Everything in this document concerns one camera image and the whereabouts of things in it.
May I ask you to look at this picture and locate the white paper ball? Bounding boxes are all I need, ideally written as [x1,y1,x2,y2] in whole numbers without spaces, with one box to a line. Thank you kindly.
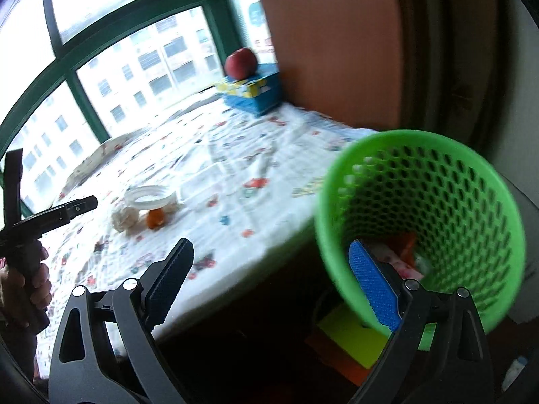
[110,202,140,234]

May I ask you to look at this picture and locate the orange snack wrapper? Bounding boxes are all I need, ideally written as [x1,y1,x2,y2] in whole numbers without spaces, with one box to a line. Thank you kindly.
[145,208,166,230]

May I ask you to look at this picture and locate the pink snack wrapper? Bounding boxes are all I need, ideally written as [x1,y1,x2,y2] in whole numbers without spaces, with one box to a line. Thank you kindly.
[369,244,424,281]

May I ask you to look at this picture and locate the green perforated trash basket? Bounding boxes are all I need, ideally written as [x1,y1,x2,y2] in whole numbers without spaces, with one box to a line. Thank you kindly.
[315,130,526,335]

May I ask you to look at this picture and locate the person left hand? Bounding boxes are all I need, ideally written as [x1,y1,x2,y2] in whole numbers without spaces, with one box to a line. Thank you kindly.
[1,241,53,328]

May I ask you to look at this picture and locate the yellow sticky paper sheet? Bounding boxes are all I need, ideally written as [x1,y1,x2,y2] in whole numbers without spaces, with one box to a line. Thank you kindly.
[318,304,388,368]

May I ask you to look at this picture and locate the cartoon print bed sheet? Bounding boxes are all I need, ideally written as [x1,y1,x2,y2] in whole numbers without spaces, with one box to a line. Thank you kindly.
[36,97,369,377]

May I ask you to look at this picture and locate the patterned cloth on floor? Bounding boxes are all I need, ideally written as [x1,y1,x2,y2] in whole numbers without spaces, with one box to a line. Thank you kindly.
[502,356,528,391]

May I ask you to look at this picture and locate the blue yellow tissue box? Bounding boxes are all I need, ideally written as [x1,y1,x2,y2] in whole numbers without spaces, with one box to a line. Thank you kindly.
[216,64,282,117]

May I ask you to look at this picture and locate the red apple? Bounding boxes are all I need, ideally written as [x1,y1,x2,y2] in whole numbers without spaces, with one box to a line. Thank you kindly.
[225,47,258,80]

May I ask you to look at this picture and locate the brown wooden cabinet panel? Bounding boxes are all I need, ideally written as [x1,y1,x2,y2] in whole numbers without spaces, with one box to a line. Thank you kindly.
[261,0,403,130]

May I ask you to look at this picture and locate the green window frame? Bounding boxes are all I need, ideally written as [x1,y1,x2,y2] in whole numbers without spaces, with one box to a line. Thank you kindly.
[0,0,271,220]

